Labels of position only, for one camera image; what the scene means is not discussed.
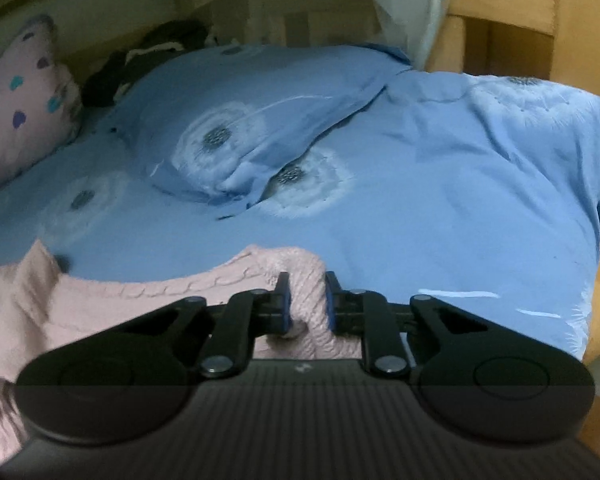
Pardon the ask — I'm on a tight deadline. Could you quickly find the pink heart-print pillow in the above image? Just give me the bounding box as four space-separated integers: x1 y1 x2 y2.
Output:
0 14 82 188

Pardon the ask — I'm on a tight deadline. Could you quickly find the blue dandelion pillow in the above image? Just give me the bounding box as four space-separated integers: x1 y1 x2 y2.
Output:
110 44 412 211

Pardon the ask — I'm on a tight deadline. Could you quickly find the pink knitted sweater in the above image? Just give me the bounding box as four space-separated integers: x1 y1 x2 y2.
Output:
0 242 361 464

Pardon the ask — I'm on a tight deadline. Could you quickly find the black and white garment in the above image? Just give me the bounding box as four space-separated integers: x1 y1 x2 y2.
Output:
81 18 213 108

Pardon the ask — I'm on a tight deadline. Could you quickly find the blue dandelion bed sheet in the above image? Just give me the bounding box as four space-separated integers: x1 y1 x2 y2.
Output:
0 68 600 358

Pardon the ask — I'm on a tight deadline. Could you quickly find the wooden chair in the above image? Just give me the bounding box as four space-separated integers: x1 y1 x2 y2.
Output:
426 0 600 96

